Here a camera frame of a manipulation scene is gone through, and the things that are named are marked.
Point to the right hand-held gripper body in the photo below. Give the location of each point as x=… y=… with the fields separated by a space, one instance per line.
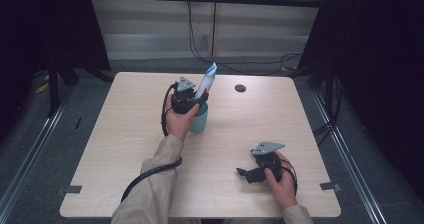
x=266 y=159

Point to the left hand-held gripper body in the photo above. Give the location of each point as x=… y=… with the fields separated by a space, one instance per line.
x=183 y=99

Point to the teal cup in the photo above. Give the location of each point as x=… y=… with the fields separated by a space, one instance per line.
x=200 y=120

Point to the blue and white toothpaste tube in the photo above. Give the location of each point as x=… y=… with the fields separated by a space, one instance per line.
x=206 y=80

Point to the person's left hand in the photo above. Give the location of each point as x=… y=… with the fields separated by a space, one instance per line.
x=178 y=122

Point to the person's right hand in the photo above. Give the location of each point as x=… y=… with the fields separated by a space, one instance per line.
x=283 y=187

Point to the grey tape strip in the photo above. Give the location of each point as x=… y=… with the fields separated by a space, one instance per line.
x=330 y=186
x=71 y=189

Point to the black metal stand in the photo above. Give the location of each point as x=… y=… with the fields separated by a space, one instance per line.
x=53 y=90

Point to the yellow floor scrap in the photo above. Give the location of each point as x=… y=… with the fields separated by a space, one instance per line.
x=41 y=88

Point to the black curtain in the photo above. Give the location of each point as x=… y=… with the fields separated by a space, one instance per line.
x=43 y=27
x=383 y=67

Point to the metal floor rail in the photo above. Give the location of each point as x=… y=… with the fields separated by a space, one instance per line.
x=353 y=177
x=33 y=150

